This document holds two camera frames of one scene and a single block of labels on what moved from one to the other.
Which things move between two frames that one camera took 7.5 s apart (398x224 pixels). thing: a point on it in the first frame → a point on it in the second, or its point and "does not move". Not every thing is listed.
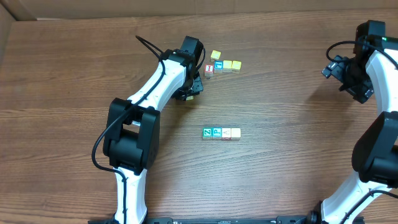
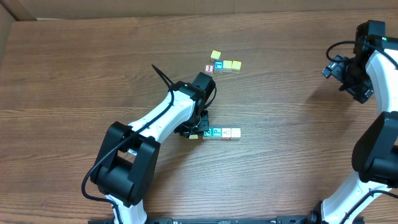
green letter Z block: [207, 133] does not move
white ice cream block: [226, 134] does not move
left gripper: [193, 88] → [195, 129]
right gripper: [359, 92] does not move
